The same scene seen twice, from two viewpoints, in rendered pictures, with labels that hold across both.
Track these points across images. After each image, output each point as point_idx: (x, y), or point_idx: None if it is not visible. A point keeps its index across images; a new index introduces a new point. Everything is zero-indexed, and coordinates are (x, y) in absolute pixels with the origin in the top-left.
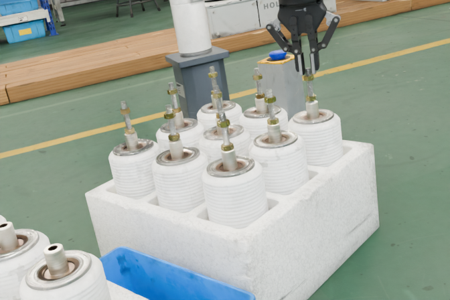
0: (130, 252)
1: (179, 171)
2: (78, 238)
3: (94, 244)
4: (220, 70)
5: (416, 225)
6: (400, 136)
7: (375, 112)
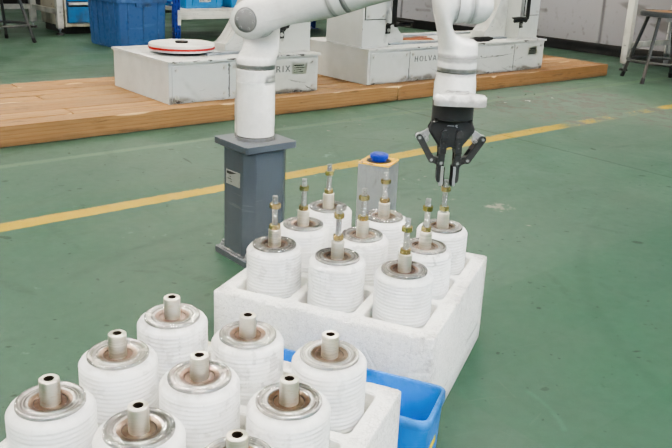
0: (285, 353)
1: (348, 271)
2: None
3: None
4: (283, 161)
5: (510, 336)
6: None
7: (416, 220)
